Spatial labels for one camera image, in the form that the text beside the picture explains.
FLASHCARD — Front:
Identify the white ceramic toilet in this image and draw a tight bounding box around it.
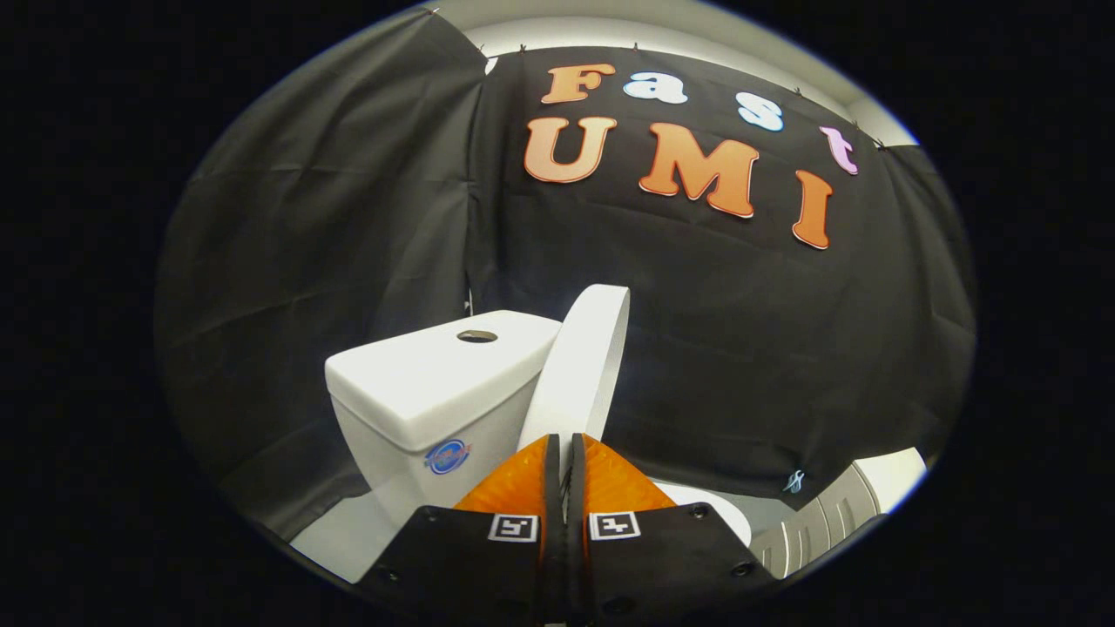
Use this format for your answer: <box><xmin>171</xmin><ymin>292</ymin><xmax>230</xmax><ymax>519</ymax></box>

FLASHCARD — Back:
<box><xmin>292</xmin><ymin>310</ymin><xmax>752</xmax><ymax>584</ymax></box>

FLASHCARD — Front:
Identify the black backdrop cloth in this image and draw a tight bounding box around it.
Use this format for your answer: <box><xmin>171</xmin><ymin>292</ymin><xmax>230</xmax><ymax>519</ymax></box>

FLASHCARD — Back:
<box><xmin>155</xmin><ymin>9</ymin><xmax>976</xmax><ymax>541</ymax></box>

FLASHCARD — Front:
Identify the white cabinet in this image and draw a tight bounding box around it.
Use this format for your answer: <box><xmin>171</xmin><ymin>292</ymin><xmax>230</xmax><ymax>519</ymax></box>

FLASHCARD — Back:
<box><xmin>751</xmin><ymin>447</ymin><xmax>929</xmax><ymax>580</ymax></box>

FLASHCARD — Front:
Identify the white toilet lid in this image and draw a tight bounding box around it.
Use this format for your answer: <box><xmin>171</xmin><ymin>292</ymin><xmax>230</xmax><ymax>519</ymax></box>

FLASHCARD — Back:
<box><xmin>517</xmin><ymin>284</ymin><xmax>631</xmax><ymax>454</ymax></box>

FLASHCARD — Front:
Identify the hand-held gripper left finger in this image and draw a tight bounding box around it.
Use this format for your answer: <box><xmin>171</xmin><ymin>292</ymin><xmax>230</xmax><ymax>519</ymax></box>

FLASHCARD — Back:
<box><xmin>357</xmin><ymin>433</ymin><xmax>563</xmax><ymax>624</ymax></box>

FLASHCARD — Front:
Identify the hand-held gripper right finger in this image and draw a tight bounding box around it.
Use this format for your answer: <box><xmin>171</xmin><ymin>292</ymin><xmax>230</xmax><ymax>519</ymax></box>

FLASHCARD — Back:
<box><xmin>568</xmin><ymin>433</ymin><xmax>778</xmax><ymax>624</ymax></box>

